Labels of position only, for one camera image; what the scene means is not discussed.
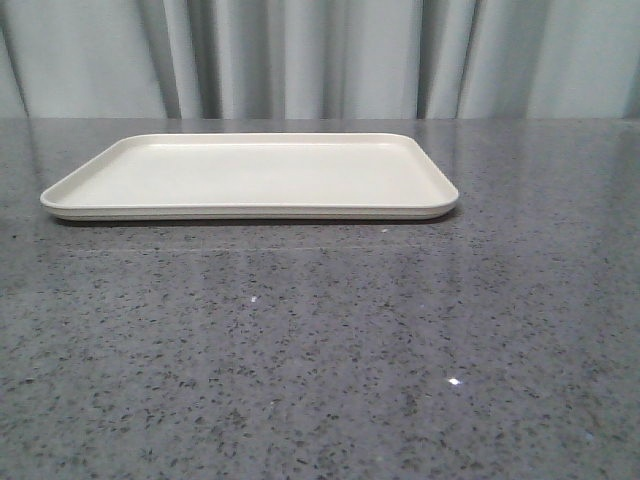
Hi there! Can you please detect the pale grey pleated curtain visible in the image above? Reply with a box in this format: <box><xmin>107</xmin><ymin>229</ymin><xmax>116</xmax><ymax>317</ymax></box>
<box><xmin>1</xmin><ymin>1</ymin><xmax>639</xmax><ymax>119</ymax></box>

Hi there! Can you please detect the cream rectangular plastic tray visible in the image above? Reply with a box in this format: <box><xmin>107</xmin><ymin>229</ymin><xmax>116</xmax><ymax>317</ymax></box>
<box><xmin>40</xmin><ymin>133</ymin><xmax>459</xmax><ymax>221</ymax></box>

